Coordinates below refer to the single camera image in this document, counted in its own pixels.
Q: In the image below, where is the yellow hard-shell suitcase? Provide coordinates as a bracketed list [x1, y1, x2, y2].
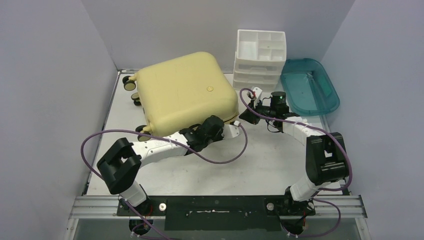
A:
[122, 51, 239, 142]

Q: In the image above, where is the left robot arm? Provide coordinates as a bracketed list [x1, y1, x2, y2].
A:
[96, 115, 225, 215]

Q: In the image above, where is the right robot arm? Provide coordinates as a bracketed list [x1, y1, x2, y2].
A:
[239, 88, 352, 215]

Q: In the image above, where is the teal transparent plastic tray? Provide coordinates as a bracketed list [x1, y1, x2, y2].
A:
[280, 58, 340, 117]

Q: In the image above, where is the white plastic drawer organizer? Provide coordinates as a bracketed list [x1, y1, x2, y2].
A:
[232, 29, 287, 92]

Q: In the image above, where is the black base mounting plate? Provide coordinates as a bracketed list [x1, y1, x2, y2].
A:
[136, 195, 316, 232]

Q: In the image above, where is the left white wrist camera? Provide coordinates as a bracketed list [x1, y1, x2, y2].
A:
[222, 120, 240, 140]

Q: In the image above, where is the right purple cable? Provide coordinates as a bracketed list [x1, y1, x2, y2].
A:
[239, 87, 354, 239]

